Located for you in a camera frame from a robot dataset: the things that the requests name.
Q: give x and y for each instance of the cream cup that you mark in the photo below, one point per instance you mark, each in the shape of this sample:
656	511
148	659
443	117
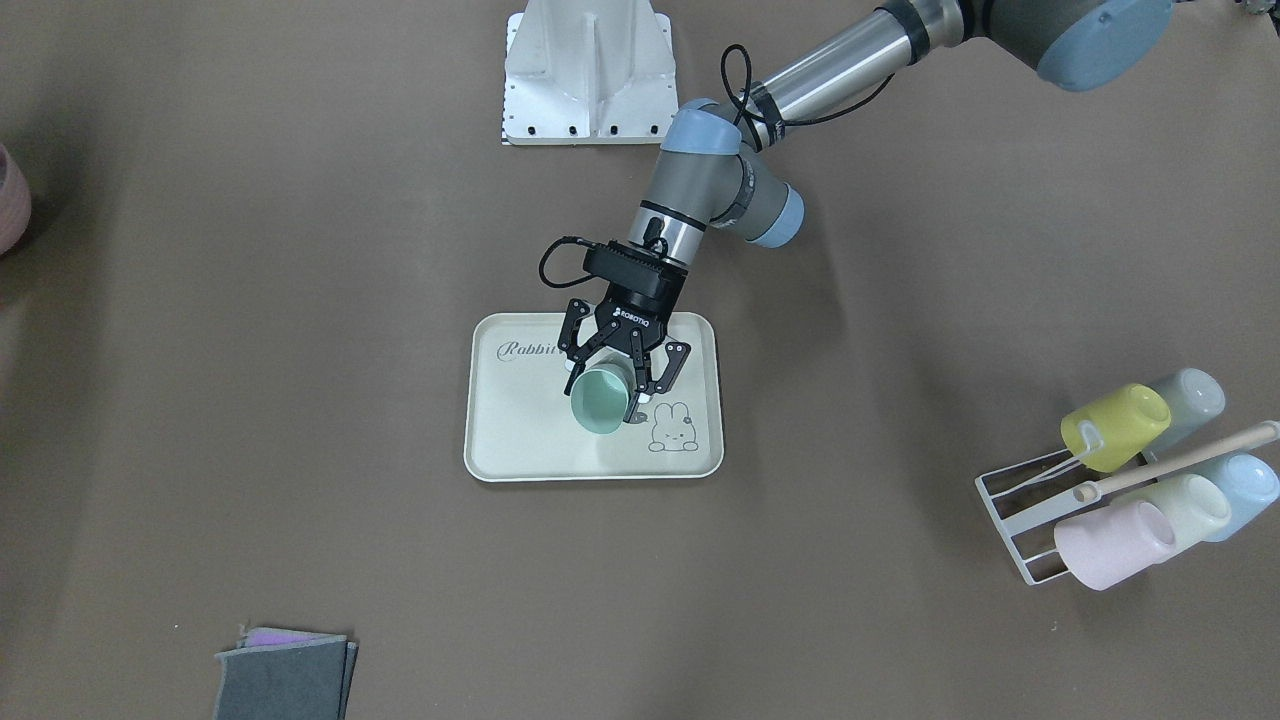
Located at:
1195	507

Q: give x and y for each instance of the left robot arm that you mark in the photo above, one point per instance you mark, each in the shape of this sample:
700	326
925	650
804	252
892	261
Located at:
710	173

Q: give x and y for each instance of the yellow cup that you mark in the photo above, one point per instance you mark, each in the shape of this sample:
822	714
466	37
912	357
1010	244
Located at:
1109	431

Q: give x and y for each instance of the grey folded cloth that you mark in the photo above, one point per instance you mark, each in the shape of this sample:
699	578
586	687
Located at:
276	673

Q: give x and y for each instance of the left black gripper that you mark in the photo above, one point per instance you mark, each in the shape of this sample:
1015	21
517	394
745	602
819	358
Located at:
641	305

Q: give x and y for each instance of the green cup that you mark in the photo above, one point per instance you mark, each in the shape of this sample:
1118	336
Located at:
601	396

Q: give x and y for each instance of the pink bowl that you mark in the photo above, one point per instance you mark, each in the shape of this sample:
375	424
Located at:
16	202

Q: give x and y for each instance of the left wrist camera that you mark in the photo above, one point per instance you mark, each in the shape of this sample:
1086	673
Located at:
634	270

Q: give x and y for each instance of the light blue cup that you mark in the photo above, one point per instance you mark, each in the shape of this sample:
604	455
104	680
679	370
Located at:
1249	484

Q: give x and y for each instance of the white wire cup rack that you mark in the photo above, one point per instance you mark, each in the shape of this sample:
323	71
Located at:
1026	500

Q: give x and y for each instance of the cream rabbit tray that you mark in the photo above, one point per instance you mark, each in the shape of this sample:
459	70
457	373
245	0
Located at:
520	427

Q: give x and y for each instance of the grey-blue cup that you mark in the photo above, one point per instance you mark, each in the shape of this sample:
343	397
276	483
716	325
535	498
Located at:
1194	397

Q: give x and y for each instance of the white pedestal column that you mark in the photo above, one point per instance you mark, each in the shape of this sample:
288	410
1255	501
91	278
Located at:
588	73

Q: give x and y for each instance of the pink cup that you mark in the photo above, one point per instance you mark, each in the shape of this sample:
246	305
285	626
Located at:
1104	547

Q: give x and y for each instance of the wooden rack handle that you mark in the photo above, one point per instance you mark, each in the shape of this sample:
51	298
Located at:
1260	434

